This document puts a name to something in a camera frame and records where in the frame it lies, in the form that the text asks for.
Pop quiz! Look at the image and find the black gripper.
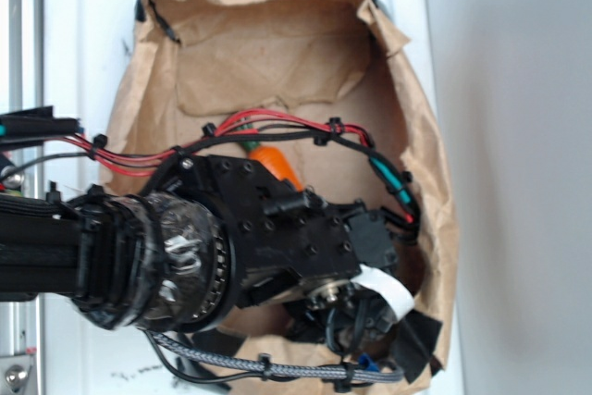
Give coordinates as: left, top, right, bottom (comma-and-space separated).
281, 204, 417, 359

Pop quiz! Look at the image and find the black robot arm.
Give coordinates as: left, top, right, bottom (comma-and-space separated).
1, 155, 419, 347

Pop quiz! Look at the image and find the orange toy carrot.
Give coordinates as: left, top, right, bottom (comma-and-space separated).
240, 141, 304, 191

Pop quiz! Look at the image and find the brown paper bag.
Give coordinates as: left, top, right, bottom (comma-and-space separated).
99, 0, 460, 395

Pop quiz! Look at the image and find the white flat ribbon cable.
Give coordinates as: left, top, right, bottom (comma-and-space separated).
354, 264, 416, 321

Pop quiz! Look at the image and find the grey braided cable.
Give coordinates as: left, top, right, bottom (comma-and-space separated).
146, 329, 408, 391

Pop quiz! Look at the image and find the red and black wire bundle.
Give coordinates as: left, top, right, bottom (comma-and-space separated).
0, 105, 423, 248

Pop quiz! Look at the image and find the aluminium frame rail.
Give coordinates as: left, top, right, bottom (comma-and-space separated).
1, 0, 43, 394

